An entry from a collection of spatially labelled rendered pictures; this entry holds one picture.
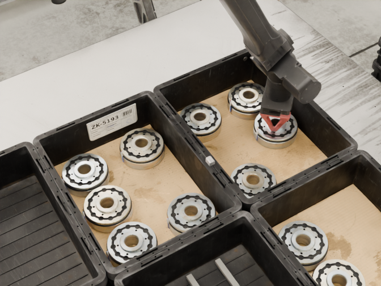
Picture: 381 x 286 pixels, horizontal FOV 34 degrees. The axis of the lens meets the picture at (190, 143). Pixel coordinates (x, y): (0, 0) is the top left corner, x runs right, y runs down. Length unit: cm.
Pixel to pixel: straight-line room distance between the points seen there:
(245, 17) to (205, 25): 92
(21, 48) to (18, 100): 131
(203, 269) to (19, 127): 73
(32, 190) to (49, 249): 17
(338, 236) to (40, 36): 216
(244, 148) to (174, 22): 68
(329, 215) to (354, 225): 5
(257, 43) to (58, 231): 58
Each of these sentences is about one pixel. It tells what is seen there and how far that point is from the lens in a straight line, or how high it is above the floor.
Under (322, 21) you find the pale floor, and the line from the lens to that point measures 322.
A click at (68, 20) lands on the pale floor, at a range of 326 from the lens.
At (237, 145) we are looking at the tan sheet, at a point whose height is 83.
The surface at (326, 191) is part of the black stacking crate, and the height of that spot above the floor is 85.
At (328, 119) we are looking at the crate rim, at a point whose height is 92.
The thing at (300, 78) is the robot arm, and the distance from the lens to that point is 129.
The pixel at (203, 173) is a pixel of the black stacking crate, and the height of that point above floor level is 90.
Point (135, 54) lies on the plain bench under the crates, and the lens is 193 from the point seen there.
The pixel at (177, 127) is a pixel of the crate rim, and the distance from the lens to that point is 139.
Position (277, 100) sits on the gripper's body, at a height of 97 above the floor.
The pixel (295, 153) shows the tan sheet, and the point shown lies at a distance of 148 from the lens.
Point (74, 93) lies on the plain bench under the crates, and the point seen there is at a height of 70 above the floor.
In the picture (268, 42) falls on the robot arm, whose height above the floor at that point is 118.
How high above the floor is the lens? 195
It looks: 49 degrees down
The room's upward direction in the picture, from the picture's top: 2 degrees counter-clockwise
